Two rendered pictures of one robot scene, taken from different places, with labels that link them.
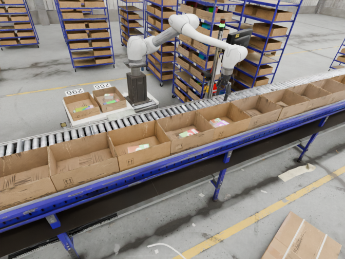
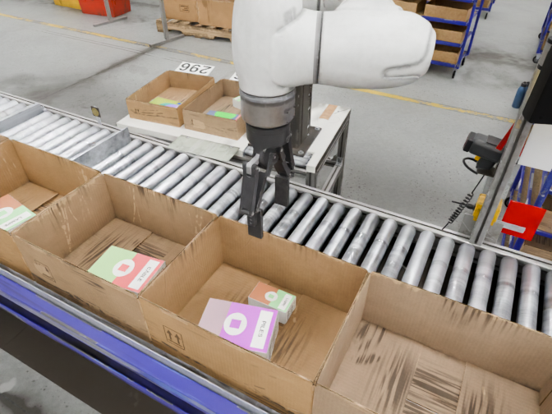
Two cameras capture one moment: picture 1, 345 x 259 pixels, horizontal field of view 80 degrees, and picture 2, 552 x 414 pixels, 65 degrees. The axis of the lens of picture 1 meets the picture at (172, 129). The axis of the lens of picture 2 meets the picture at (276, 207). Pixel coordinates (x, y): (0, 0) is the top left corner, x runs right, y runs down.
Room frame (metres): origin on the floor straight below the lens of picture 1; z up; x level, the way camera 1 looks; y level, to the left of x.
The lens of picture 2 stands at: (1.24, -0.96, 1.73)
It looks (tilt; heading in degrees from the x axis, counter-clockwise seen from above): 39 degrees down; 57
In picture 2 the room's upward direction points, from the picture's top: straight up
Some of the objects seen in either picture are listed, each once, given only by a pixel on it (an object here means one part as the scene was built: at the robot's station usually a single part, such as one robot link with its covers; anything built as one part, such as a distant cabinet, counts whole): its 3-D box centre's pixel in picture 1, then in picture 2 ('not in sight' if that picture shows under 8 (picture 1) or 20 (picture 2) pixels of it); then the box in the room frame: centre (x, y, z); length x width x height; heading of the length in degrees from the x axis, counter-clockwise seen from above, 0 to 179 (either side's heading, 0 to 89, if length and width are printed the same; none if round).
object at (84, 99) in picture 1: (81, 105); (173, 96); (1.91, 1.02, 0.80); 0.38 x 0.28 x 0.10; 36
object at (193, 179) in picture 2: (138, 130); (172, 197); (1.62, 0.35, 0.72); 0.52 x 0.05 x 0.05; 29
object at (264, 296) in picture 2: (215, 122); (272, 302); (1.59, -0.41, 0.91); 0.10 x 0.06 x 0.05; 119
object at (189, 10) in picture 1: (195, 8); not in sight; (3.52, -0.23, 1.59); 0.40 x 0.30 x 0.10; 27
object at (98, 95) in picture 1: (109, 98); (229, 107); (2.10, 0.77, 0.80); 0.38 x 0.28 x 0.10; 34
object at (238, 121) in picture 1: (221, 121); (258, 308); (1.53, -0.44, 0.96); 0.39 x 0.29 x 0.17; 119
